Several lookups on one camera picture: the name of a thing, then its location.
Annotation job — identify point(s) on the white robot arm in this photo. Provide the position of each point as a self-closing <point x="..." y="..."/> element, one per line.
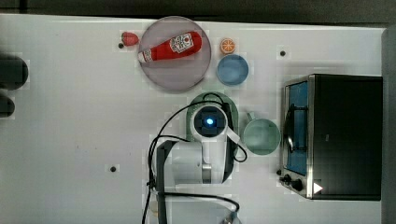
<point x="206" y="159"/>

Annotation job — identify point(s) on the black toaster oven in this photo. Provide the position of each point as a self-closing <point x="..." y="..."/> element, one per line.
<point x="332" y="130"/>

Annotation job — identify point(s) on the dark round object upper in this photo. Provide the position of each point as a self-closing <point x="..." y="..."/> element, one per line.
<point x="13" y="72"/>

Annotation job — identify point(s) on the lilac round plate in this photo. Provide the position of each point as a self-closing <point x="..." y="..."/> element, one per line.
<point x="176" y="74"/>

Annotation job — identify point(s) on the orange slice toy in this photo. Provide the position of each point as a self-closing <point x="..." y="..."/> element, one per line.
<point x="227" y="46"/>

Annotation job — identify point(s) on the green plastic strainer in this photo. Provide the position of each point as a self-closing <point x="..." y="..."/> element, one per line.
<point x="212" y="96"/>

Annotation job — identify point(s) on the dark round object lower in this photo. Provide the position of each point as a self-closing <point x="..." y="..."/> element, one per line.
<point x="7" y="107"/>

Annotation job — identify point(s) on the green plastic mug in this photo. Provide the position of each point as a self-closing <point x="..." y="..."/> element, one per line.
<point x="261" y="136"/>

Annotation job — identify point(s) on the dark round object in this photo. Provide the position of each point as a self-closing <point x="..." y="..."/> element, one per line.
<point x="7" y="107"/>
<point x="13" y="72"/>

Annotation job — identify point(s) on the blue plastic bowl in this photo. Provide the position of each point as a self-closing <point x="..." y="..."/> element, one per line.
<point x="232" y="70"/>

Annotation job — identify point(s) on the red strawberry toy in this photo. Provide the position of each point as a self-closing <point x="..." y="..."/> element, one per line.
<point x="129" y="39"/>

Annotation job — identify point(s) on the red plush ketchup bottle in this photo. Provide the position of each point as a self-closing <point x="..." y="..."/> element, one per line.
<point x="179" y="46"/>

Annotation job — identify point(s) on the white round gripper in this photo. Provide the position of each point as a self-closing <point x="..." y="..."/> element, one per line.
<point x="209" y="124"/>

